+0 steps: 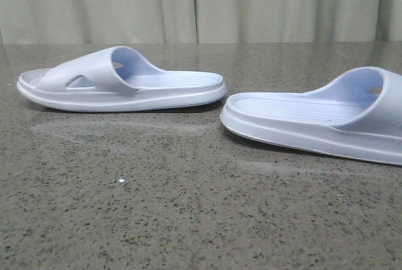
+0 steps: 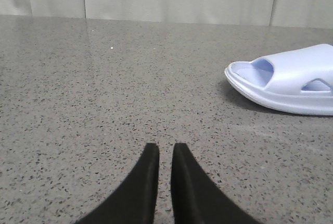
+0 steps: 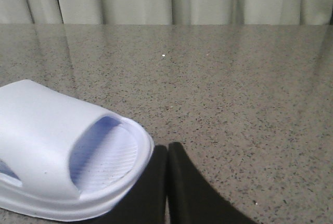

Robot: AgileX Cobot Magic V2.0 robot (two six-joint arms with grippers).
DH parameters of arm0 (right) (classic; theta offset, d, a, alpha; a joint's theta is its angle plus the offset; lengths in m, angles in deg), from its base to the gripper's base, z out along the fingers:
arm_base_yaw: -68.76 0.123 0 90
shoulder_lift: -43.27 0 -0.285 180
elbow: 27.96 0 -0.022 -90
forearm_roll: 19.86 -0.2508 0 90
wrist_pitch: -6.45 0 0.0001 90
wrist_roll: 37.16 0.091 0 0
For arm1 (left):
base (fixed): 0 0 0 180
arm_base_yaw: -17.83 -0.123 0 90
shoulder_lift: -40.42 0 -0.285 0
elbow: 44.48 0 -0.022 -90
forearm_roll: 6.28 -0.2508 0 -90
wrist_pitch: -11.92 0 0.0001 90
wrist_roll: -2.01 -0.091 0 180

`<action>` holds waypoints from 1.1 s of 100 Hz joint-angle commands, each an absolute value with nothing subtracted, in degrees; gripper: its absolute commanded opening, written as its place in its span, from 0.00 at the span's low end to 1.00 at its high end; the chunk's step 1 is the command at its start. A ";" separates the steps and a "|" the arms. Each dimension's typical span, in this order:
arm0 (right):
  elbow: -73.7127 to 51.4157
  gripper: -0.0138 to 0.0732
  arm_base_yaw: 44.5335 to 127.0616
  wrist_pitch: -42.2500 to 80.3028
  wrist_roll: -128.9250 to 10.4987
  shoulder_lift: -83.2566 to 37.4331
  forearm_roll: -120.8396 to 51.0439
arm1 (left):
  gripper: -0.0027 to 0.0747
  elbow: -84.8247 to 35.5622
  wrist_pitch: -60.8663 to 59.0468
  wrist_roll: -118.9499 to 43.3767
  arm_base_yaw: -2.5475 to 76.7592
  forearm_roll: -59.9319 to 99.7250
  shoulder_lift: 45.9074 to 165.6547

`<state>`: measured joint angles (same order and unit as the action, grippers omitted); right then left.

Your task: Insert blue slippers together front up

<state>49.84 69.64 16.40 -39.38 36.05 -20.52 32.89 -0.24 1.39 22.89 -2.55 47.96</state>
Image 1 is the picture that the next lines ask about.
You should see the light blue slipper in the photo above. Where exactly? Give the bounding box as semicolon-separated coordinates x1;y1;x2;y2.
220;67;401;165
17;46;226;112

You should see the beige background curtain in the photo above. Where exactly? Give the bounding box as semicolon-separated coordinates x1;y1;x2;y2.
1;0;401;44

